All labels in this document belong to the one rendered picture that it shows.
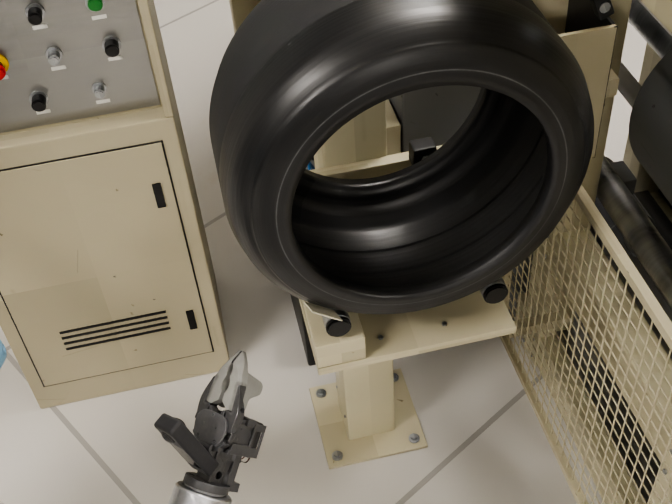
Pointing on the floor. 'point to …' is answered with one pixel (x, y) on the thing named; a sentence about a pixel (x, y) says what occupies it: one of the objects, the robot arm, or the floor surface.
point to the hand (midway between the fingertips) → (236, 357)
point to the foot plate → (326, 398)
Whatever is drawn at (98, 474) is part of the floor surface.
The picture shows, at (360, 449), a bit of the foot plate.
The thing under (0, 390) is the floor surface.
